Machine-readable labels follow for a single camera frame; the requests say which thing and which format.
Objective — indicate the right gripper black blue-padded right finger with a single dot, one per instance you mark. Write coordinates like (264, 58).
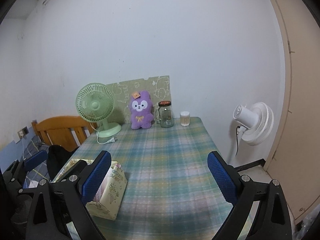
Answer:
(272, 220)

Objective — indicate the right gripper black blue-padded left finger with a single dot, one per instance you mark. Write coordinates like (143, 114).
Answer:
(55, 203)

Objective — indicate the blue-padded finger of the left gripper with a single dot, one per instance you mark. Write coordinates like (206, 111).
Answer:
(35, 160)

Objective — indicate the black office chair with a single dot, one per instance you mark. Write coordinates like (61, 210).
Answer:
(57, 158)

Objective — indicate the yellow cartoon storage box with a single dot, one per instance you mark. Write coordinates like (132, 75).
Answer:
(107, 200)

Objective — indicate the beige door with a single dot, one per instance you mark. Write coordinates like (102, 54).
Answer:
(294, 157)

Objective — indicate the green desk fan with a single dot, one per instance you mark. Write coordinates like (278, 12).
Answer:
(95, 103)

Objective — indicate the white standing fan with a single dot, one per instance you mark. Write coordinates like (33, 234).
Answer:
(255, 123)

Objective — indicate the plaid tablecloth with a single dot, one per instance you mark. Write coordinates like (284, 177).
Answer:
(171, 193)

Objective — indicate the purple plush bear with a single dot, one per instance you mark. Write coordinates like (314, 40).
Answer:
(140, 106)

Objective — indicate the cotton swab container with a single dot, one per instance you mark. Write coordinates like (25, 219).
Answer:
(185, 118)

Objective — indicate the glass mason jar mug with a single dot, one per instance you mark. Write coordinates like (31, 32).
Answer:
(165, 116)

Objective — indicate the green patterned board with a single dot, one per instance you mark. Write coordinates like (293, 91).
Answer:
(158, 88)

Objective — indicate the wall power socket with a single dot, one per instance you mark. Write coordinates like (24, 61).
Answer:
(23, 132)

